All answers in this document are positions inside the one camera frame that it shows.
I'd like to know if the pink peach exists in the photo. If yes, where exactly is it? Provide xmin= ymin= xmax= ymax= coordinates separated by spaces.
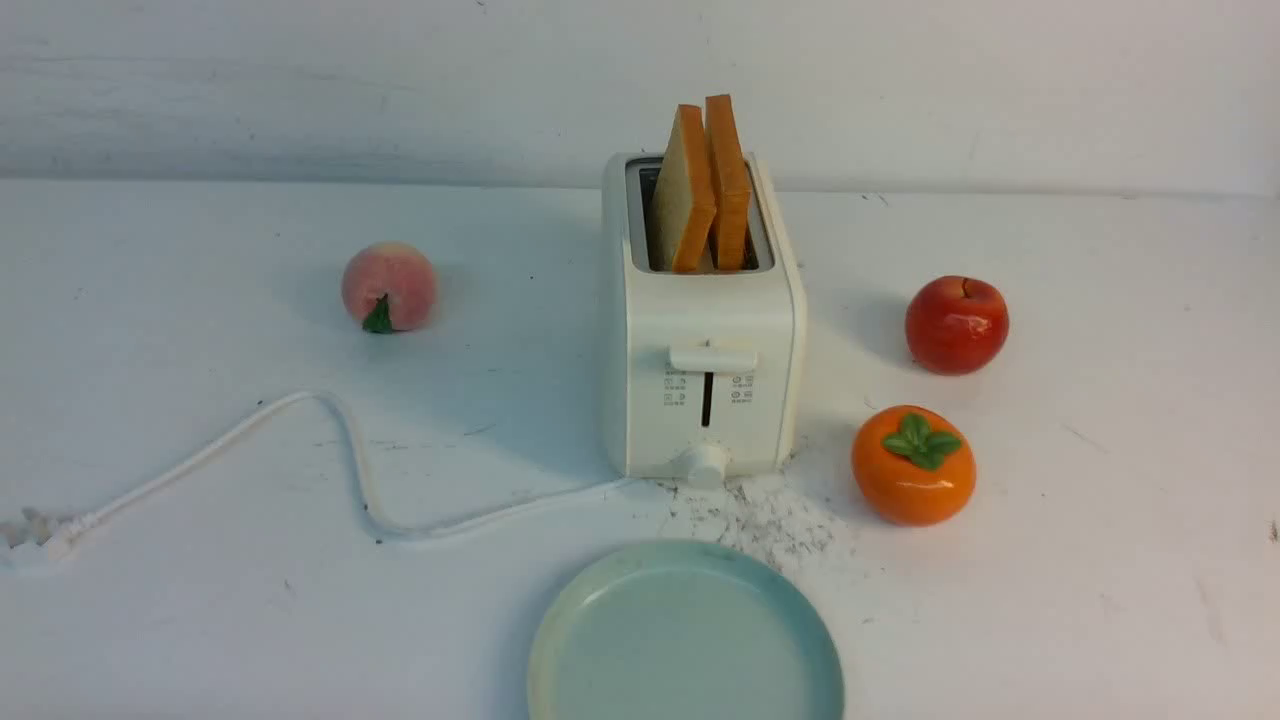
xmin=340 ymin=243 xmax=439 ymax=334

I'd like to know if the white two-slot toaster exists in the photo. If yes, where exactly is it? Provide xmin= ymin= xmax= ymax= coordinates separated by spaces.
xmin=599 ymin=152 xmax=808 ymax=488

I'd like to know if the red apple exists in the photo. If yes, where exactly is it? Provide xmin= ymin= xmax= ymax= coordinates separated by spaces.
xmin=904 ymin=275 xmax=1010 ymax=375

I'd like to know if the white power cord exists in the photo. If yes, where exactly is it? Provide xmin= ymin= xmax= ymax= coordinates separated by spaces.
xmin=0 ymin=389 xmax=641 ymax=573

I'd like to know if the toast slice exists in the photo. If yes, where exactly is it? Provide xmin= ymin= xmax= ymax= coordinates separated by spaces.
xmin=646 ymin=104 xmax=717 ymax=273
xmin=705 ymin=94 xmax=751 ymax=273

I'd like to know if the light green plate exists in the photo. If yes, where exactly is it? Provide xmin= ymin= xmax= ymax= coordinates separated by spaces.
xmin=526 ymin=539 xmax=846 ymax=719

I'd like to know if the orange persimmon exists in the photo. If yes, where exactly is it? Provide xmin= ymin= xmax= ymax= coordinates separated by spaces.
xmin=850 ymin=405 xmax=978 ymax=527

